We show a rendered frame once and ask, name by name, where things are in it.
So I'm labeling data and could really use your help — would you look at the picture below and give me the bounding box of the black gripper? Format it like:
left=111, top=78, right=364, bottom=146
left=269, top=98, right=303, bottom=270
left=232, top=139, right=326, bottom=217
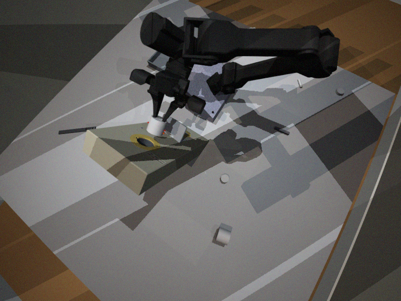
left=129, top=57, right=206, bottom=122

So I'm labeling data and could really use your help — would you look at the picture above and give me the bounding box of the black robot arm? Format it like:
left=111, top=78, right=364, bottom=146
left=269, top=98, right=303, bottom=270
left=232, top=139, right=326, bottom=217
left=140, top=12, right=340, bottom=98

